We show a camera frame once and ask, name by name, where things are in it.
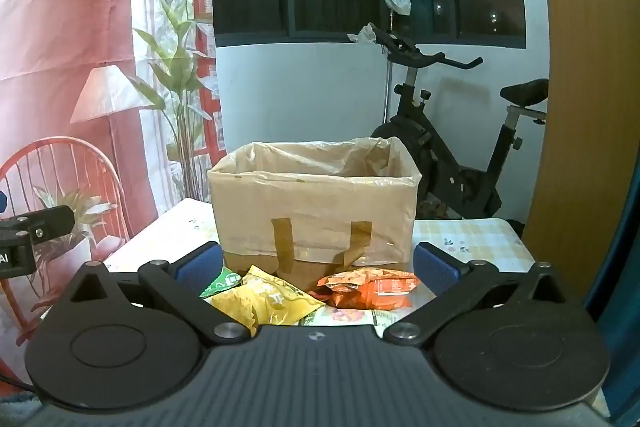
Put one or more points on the crumpled white plastic bag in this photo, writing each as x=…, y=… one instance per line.
x=363, y=34

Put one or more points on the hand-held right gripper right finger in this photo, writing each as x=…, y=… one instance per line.
x=435, y=267

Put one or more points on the cardboard box with plastic liner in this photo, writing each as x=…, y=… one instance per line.
x=310, y=207

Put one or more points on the checked tablecloth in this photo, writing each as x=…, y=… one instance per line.
x=480, y=247

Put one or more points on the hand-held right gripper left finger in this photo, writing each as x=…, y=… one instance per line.
x=200, y=267

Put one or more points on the wooden door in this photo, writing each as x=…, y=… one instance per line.
x=580, y=107

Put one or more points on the white plastic bag on pole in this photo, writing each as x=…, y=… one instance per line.
x=398, y=0

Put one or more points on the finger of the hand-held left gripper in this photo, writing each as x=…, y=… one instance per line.
x=52, y=221

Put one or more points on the orange snack packet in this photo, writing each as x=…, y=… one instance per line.
x=380, y=294

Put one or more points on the green snack packet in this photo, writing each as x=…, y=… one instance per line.
x=225, y=282

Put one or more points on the black exercise bike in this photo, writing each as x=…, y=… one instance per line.
x=425, y=132

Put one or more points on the thin white pole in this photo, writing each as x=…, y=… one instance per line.
x=388, y=72

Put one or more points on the yellow snack packet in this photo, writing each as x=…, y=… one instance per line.
x=270, y=302

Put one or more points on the printed backdrop cloth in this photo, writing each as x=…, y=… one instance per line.
x=65, y=32

